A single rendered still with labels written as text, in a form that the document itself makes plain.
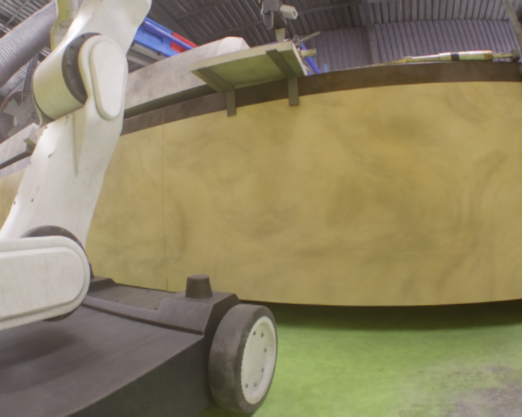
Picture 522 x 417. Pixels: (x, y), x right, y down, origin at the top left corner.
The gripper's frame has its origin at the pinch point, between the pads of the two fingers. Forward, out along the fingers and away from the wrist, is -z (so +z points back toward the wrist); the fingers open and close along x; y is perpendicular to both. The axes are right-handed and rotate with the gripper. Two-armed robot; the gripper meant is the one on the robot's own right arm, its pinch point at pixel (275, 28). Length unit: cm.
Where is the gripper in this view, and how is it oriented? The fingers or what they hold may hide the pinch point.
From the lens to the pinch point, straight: 102.2
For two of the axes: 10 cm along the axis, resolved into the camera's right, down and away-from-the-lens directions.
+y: -9.1, 0.4, 4.0
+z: -0.4, -10.0, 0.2
